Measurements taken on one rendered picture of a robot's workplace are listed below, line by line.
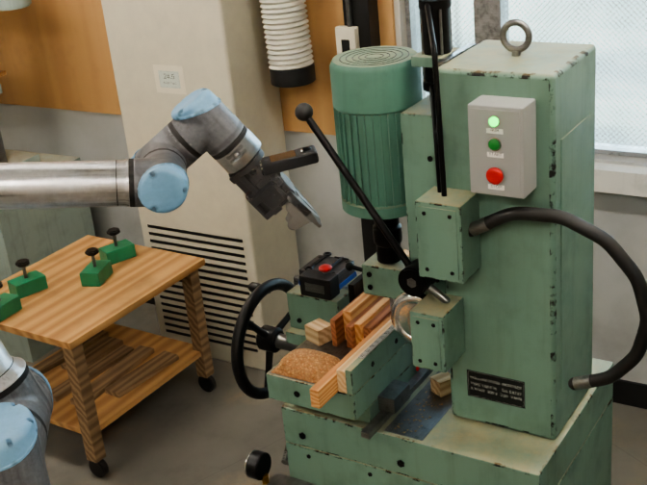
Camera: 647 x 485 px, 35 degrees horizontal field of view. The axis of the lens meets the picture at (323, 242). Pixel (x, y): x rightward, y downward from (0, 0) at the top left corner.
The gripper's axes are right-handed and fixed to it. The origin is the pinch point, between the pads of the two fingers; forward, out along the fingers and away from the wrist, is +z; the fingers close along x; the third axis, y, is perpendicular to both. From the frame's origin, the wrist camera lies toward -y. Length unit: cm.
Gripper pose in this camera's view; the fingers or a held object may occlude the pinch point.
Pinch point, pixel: (319, 219)
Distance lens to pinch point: 214.3
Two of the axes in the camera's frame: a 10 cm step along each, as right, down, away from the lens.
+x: 1.4, 3.9, -9.1
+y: -7.5, 6.4, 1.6
